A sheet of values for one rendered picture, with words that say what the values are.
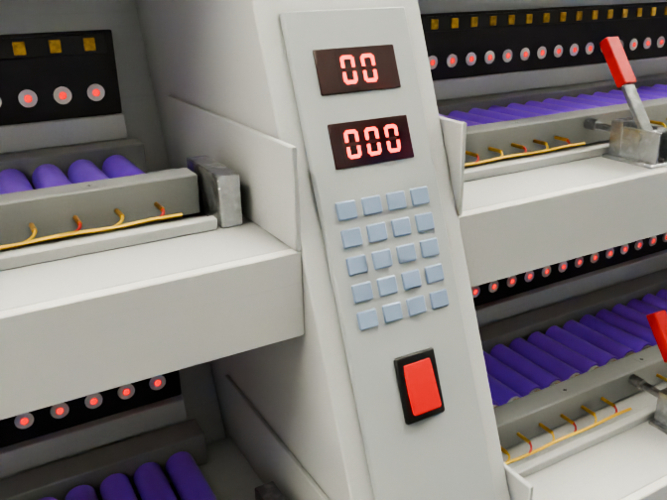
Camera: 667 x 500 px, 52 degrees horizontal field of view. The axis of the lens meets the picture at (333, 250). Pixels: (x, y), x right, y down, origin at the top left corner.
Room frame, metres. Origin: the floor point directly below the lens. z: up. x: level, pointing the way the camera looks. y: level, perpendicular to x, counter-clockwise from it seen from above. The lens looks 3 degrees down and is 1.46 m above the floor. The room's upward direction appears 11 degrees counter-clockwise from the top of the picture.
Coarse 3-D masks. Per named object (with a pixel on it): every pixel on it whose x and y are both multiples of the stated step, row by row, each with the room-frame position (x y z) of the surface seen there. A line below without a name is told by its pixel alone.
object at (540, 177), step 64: (448, 64) 0.58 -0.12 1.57; (512, 64) 0.62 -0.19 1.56; (576, 64) 0.66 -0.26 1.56; (640, 64) 0.69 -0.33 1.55; (448, 128) 0.36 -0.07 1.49; (512, 128) 0.47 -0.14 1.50; (576, 128) 0.50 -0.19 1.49; (640, 128) 0.46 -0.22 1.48; (512, 192) 0.41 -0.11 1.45; (576, 192) 0.41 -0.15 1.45; (640, 192) 0.44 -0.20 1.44; (512, 256) 0.40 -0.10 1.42; (576, 256) 0.42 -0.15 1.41
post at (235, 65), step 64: (192, 0) 0.40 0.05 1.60; (256, 0) 0.33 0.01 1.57; (320, 0) 0.34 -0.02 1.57; (384, 0) 0.36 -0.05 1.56; (192, 64) 0.42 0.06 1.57; (256, 64) 0.33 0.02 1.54; (256, 128) 0.35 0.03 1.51; (448, 192) 0.37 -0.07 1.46; (320, 256) 0.33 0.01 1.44; (320, 320) 0.33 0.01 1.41; (256, 384) 0.42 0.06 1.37; (320, 384) 0.33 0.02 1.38; (320, 448) 0.35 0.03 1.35
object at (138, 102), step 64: (0, 0) 0.46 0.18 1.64; (64, 0) 0.48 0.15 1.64; (128, 0) 0.50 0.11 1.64; (448, 0) 0.63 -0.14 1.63; (512, 0) 0.67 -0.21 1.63; (576, 0) 0.70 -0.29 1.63; (640, 0) 0.75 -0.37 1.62; (128, 64) 0.50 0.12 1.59; (128, 128) 0.49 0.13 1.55; (192, 384) 0.50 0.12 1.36
